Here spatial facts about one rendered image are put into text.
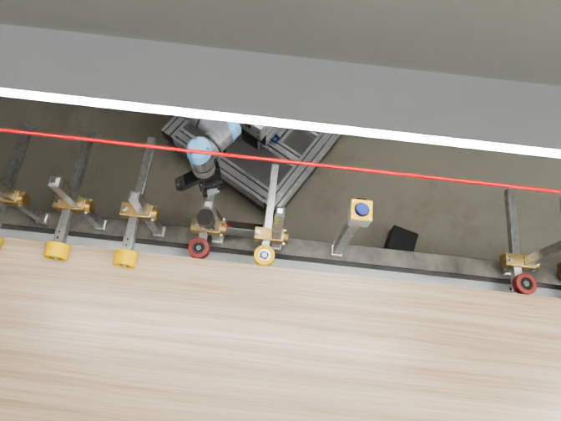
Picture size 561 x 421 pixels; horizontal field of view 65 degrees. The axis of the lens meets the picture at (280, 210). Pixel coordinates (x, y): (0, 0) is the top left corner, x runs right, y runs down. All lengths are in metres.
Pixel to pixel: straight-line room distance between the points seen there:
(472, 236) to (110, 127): 2.37
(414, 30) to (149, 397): 1.56
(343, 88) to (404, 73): 0.03
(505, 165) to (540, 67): 3.01
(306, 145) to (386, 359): 1.42
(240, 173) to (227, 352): 1.22
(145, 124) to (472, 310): 2.21
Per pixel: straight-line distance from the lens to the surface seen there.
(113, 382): 1.72
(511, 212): 2.07
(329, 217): 2.72
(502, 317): 1.88
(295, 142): 2.67
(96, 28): 0.23
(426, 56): 0.22
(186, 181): 1.54
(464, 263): 2.08
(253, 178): 2.54
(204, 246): 1.71
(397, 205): 2.85
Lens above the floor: 2.54
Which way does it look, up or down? 70 degrees down
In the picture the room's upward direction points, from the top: 7 degrees clockwise
